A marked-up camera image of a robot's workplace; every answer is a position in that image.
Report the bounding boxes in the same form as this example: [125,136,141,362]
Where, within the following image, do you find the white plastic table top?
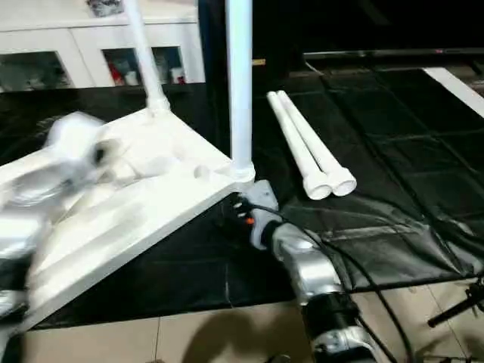
[0,107,256,334]

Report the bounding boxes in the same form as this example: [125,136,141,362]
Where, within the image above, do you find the white plastic table leg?
[275,89,358,197]
[266,92,334,200]
[126,0,172,116]
[225,0,256,183]

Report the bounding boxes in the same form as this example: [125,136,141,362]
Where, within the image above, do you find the black tripod stand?
[427,275,484,328]

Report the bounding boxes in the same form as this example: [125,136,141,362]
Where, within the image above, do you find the white glass-door cabinet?
[0,0,207,94]

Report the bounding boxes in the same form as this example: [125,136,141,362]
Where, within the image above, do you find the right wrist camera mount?
[245,180,281,250]

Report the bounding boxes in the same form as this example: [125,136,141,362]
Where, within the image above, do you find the black work mat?
[0,56,484,326]

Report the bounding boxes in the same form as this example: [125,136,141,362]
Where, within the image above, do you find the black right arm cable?
[260,206,417,363]

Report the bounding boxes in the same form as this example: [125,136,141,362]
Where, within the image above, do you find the black metal rail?
[304,48,484,58]

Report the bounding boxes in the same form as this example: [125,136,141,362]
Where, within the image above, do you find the white flat strip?
[421,67,484,120]

